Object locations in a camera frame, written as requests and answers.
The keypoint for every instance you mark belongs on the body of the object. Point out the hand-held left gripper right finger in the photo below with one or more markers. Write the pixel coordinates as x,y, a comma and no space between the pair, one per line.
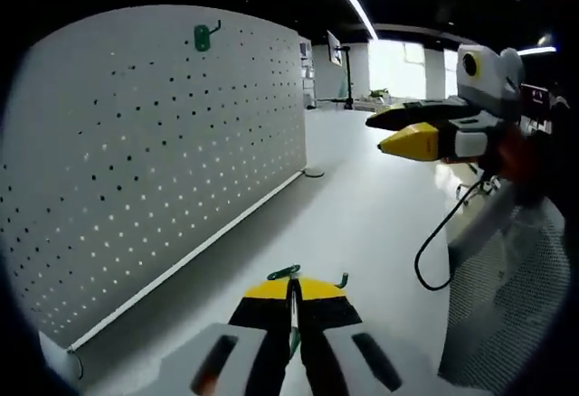
362,364

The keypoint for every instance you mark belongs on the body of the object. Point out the white perforated mounting plate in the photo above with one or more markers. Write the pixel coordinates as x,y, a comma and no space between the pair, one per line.
158,165

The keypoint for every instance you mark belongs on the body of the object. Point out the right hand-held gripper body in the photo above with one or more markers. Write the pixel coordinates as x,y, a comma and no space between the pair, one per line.
488,84

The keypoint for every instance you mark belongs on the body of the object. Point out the green plant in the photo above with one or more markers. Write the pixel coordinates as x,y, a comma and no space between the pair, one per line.
379,93

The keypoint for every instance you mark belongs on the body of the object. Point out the dark computer monitor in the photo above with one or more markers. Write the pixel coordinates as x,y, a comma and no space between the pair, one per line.
536,95

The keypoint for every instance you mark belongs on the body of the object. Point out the white display board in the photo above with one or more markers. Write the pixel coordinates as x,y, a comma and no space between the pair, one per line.
334,48

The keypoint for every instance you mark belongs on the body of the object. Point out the black tripod stand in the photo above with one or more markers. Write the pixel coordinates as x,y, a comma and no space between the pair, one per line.
349,79

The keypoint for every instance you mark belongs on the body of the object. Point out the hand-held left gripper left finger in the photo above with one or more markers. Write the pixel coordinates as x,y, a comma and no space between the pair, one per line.
217,360

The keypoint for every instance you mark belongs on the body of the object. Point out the person's right hand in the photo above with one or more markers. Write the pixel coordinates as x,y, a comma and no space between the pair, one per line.
515,161

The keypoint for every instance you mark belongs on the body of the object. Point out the green hook assembly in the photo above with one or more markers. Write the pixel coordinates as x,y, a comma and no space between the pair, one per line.
282,273
202,39

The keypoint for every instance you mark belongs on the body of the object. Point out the white storage shelf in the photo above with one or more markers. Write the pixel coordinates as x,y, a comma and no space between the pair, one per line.
305,66

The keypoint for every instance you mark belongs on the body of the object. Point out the white mesh chair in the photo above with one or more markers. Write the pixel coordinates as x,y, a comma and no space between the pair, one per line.
511,301

